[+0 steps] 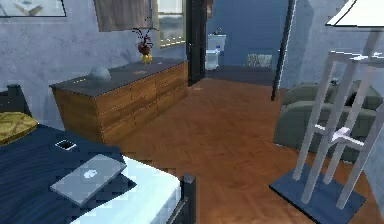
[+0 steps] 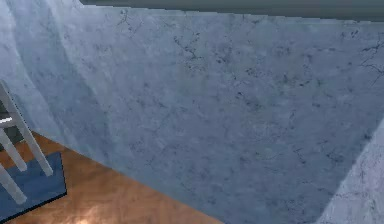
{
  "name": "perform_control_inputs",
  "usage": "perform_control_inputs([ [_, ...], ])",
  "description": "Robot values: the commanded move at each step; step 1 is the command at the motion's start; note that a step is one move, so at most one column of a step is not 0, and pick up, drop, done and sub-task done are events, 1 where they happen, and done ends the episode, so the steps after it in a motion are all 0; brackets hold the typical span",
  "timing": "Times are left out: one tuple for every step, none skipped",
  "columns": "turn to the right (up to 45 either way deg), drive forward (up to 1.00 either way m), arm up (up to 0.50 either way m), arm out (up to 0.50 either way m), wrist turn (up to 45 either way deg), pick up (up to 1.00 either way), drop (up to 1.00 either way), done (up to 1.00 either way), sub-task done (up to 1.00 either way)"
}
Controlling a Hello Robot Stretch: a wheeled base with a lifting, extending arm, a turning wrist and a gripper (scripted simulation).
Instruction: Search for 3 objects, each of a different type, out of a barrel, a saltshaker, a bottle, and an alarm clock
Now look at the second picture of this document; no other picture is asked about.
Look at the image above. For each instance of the blue floor rug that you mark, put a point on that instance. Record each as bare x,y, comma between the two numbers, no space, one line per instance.
40,186

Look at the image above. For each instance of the white wooden chair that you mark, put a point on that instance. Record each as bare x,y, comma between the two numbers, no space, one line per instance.
20,125

